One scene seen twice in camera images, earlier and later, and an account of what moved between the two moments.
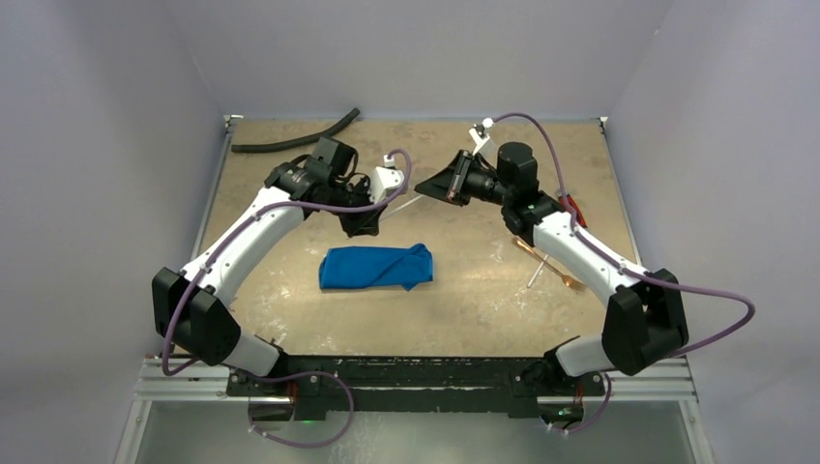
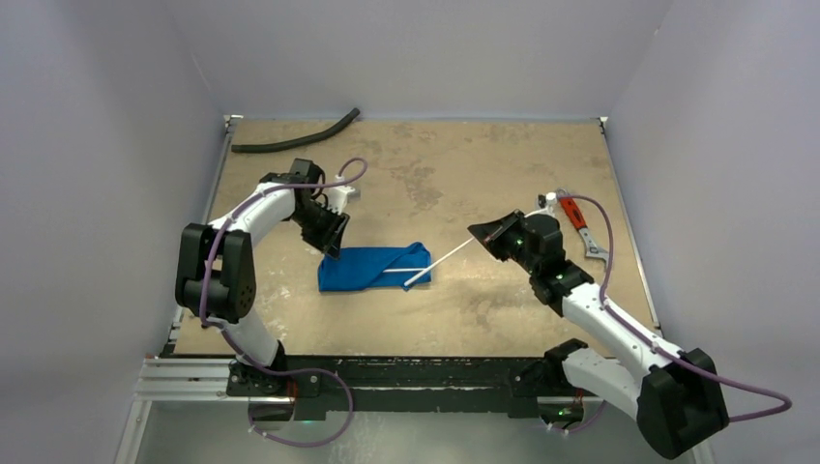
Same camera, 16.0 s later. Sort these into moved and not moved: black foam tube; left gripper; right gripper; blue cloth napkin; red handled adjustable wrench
Moved: left gripper; right gripper
Not moved: black foam tube; red handled adjustable wrench; blue cloth napkin
